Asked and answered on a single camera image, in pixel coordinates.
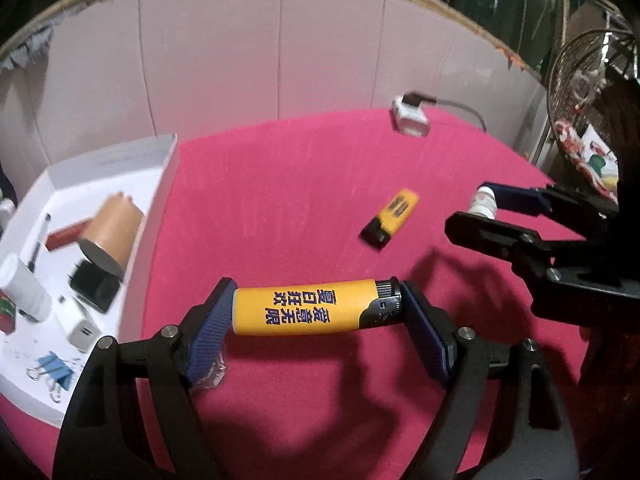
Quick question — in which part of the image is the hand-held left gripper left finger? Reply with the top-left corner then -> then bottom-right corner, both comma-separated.
52,276 -> 238,480

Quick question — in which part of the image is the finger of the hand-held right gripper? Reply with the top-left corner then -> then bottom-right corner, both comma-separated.
444,211 -> 557,281
480,181 -> 621,232

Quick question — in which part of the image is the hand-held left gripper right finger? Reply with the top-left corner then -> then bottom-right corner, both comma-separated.
400,280 -> 581,480

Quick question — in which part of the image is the small dropper bottle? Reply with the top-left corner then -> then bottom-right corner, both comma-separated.
467,186 -> 498,220

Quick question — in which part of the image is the long yellow lighter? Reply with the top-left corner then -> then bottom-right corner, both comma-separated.
231,276 -> 403,337

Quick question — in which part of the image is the black plug charger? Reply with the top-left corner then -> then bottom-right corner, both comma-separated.
67,259 -> 123,315

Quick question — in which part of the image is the white plug charger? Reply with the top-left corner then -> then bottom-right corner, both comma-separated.
59,295 -> 103,356

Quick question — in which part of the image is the blue binder clip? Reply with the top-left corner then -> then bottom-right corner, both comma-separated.
27,352 -> 76,403

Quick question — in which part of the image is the white pill bottle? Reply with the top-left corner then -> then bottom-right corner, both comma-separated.
0,254 -> 53,322

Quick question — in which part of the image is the white cardboard tray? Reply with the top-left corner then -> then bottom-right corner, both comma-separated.
0,132 -> 180,428

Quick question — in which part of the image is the clear plastic scrap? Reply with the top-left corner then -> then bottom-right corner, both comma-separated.
192,355 -> 229,391

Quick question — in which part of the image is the red white printed bag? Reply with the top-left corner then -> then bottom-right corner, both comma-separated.
554,119 -> 621,202

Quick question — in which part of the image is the short yellow black lighter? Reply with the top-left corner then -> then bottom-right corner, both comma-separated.
360,188 -> 420,250

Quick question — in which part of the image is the brown tape roll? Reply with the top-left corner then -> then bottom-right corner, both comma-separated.
77,192 -> 146,276

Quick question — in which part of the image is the red lighter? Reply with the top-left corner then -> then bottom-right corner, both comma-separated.
46,220 -> 93,252

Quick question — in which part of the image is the black pen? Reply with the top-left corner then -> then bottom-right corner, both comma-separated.
25,212 -> 52,273

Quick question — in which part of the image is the white foam board panel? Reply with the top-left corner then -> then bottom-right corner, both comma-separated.
0,0 -> 546,196

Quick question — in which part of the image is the white charger with cable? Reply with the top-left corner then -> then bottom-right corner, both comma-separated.
402,91 -> 487,133
389,96 -> 431,138

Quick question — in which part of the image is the metal wire fan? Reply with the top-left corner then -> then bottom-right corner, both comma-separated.
547,30 -> 640,201

